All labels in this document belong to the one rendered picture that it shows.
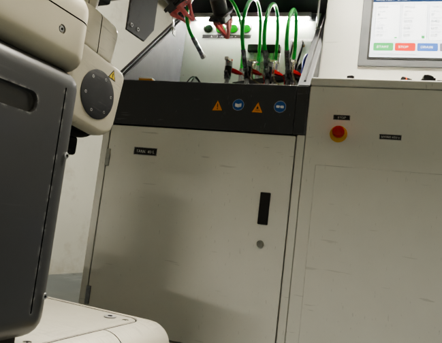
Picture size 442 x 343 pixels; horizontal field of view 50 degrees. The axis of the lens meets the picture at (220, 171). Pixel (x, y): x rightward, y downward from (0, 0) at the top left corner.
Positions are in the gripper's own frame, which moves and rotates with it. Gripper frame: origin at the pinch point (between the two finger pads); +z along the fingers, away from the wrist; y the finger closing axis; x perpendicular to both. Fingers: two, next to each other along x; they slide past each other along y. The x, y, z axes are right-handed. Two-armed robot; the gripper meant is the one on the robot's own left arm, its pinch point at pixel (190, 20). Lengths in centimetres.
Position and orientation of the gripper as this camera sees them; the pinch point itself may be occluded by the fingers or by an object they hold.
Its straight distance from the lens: 186.0
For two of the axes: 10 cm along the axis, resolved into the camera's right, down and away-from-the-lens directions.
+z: 6.2, 7.6, 2.1
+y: -5.7, 2.4, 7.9
